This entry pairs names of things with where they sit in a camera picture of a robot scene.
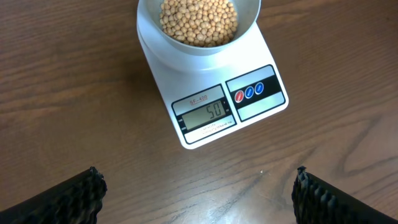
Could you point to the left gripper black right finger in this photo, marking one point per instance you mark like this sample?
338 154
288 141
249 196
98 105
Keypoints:
317 202

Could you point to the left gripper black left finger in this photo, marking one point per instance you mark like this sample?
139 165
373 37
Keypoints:
76 200

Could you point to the white digital kitchen scale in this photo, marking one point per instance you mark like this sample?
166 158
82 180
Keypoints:
208 97

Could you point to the grey plastic bowl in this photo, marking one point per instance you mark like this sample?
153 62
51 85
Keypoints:
162 45

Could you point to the soybeans in bowl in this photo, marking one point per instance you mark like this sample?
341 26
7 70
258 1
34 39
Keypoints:
199 23

